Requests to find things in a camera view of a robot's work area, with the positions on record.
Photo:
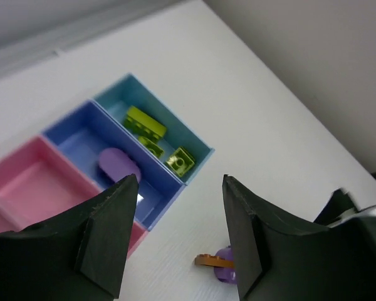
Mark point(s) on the brown lego plate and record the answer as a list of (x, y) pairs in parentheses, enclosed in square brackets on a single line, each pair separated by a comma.
[(212, 261)]

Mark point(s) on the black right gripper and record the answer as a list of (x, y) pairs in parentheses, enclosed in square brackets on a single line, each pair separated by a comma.
[(340, 208)]

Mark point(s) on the pink divided container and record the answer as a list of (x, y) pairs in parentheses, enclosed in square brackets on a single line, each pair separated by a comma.
[(38, 182)]

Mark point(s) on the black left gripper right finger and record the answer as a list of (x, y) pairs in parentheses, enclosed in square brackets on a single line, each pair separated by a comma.
[(279, 256)]

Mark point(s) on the purple rounded lego brick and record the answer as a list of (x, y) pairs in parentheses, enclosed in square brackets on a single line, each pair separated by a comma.
[(116, 164)]

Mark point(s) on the lime rounded lego brick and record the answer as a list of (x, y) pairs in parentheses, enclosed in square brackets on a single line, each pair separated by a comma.
[(138, 122)]

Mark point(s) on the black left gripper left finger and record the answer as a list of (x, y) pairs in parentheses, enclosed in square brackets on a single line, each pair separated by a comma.
[(79, 254)]

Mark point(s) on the light blue container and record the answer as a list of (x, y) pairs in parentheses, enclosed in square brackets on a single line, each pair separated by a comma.
[(130, 103)]

